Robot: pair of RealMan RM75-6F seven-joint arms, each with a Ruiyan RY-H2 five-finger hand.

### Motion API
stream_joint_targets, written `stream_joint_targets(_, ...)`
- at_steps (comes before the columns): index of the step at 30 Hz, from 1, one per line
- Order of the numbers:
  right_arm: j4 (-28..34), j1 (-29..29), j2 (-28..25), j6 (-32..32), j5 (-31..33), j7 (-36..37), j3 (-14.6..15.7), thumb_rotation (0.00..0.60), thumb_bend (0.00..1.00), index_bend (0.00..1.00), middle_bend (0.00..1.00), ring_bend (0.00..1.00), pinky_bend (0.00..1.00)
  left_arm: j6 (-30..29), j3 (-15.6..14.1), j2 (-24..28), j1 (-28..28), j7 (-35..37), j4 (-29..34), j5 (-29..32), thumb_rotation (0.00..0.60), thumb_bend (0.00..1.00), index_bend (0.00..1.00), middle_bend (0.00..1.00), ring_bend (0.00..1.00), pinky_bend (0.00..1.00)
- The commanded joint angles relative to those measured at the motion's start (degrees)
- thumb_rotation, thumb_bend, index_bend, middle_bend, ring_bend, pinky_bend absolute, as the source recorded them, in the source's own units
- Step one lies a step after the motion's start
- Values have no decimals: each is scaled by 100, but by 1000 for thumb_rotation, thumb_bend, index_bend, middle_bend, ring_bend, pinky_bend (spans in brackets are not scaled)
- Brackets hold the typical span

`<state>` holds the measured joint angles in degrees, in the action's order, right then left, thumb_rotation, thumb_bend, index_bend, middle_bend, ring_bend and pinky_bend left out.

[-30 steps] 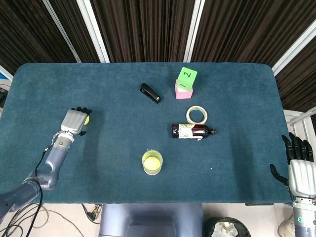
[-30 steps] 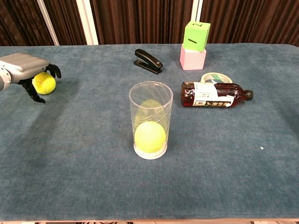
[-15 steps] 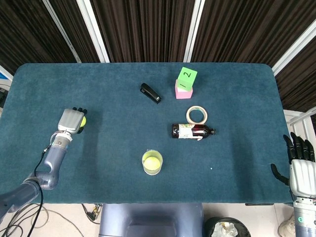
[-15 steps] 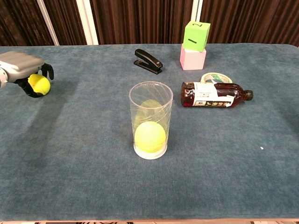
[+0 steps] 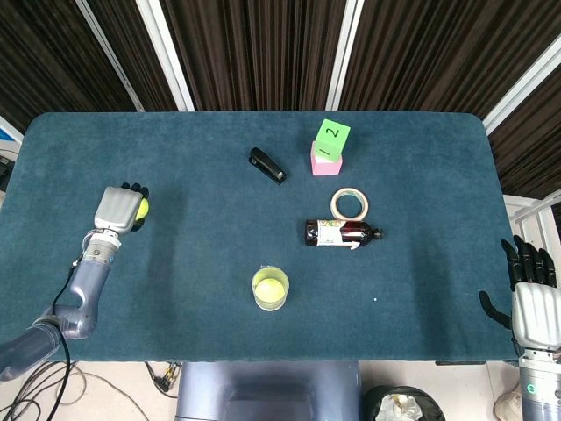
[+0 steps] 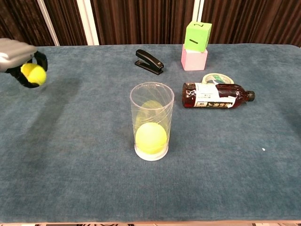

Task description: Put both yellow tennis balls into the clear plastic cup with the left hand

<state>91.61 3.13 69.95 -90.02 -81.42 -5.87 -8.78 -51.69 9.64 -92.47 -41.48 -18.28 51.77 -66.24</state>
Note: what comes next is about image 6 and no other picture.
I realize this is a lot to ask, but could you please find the black stapler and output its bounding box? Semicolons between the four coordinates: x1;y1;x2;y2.
134;48;165;76

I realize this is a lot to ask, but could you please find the yellow tennis ball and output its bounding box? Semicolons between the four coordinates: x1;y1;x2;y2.
20;63;47;86
135;122;168;155

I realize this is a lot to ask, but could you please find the green numbered foam cube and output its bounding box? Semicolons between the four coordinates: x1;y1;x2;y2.
183;21;213;53

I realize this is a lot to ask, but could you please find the wide white frame post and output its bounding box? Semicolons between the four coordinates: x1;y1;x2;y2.
76;0;100;46

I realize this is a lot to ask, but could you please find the pink foam cube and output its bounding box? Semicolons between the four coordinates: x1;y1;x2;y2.
181;44;209;72

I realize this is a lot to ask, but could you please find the clear plastic cup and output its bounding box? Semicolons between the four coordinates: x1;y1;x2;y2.
129;81;175;162

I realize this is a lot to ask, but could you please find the brown labelled plastic bottle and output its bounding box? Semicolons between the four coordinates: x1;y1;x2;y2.
182;82;256;110

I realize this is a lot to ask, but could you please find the beige tape roll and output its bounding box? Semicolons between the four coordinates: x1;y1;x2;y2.
201;73;235;85

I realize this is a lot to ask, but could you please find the dark brown curtain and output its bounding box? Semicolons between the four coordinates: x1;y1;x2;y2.
0;0;301;48

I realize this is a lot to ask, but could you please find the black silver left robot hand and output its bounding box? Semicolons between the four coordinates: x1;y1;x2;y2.
0;38;48;89

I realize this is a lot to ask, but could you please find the blue table cloth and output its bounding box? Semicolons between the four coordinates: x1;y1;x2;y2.
0;43;301;223

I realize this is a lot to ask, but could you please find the thin grey frame post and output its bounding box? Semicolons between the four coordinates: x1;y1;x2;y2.
37;0;61;47

